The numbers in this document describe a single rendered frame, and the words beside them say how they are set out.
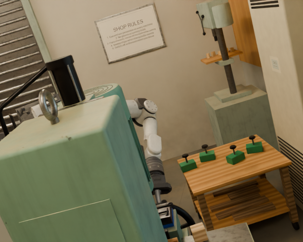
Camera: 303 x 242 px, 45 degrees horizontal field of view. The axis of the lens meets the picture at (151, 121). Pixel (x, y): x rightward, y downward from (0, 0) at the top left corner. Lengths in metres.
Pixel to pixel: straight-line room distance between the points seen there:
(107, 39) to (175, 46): 0.71
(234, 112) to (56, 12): 2.04
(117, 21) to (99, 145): 3.35
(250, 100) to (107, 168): 2.72
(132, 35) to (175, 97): 0.82
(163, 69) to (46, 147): 3.43
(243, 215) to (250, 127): 0.97
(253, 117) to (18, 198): 2.80
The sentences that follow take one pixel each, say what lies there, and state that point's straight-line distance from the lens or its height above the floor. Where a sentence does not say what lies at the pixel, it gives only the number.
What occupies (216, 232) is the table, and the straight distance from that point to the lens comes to 1.31.
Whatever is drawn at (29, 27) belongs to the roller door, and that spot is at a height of 1.84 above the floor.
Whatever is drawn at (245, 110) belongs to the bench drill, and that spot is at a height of 0.62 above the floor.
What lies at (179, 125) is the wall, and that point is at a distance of 4.12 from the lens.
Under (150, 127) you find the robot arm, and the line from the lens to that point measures 1.74.
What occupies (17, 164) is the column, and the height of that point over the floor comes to 1.50.
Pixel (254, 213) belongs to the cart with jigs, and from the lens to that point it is 2.61.
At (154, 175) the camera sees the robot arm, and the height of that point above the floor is 1.01.
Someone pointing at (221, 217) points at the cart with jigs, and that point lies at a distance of 2.64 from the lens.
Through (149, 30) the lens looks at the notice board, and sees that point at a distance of 3.90.
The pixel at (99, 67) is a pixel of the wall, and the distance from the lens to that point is 3.93.
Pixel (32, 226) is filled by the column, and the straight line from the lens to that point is 0.66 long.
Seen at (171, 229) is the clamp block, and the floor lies 0.96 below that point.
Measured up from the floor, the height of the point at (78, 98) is 1.53.
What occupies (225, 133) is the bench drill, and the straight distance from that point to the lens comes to 3.25.
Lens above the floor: 1.66
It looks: 17 degrees down
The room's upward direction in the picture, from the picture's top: 17 degrees counter-clockwise
